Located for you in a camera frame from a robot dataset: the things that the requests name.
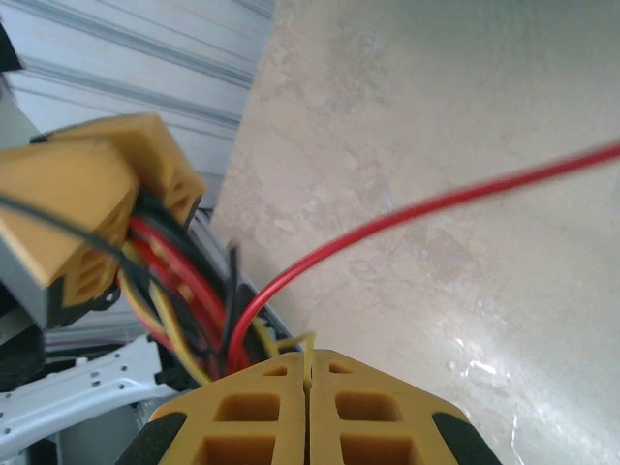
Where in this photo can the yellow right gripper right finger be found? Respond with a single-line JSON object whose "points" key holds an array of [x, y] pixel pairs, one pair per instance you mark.
{"points": [[324, 412]]}

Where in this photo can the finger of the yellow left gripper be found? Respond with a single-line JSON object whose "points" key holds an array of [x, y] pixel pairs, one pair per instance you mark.
{"points": [[58, 174], [160, 150]]}

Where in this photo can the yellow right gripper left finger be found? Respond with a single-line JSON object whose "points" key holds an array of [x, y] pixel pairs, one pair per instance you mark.
{"points": [[290, 412]]}

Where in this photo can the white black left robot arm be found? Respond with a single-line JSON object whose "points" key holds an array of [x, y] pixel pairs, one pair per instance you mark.
{"points": [[72, 387]]}

